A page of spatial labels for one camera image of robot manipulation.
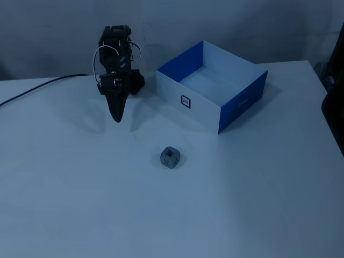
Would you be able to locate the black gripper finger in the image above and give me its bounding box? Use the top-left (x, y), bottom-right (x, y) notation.
top-left (116, 92), bottom-right (130, 123)
top-left (103, 92), bottom-right (119, 123)

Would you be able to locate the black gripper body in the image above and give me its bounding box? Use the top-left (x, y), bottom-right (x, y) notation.
top-left (96, 70), bottom-right (130, 95)

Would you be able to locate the gray block with square hole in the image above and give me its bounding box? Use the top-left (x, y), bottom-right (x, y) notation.
top-left (160, 146), bottom-right (181, 169)

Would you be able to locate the blue and white cardboard box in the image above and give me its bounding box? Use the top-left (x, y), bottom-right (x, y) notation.
top-left (155, 40), bottom-right (269, 135)

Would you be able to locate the gray object with blue sticker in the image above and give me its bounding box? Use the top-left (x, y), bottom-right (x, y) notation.
top-left (314, 61), bottom-right (336, 91)

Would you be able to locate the black plastic case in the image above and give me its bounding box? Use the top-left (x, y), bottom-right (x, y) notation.
top-left (321, 25), bottom-right (344, 158)

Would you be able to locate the red and white servo wire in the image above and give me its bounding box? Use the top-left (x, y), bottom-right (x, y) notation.
top-left (127, 41), bottom-right (142, 61)

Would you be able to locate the black power cable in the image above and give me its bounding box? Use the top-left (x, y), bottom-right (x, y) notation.
top-left (0, 74), bottom-right (90, 108)

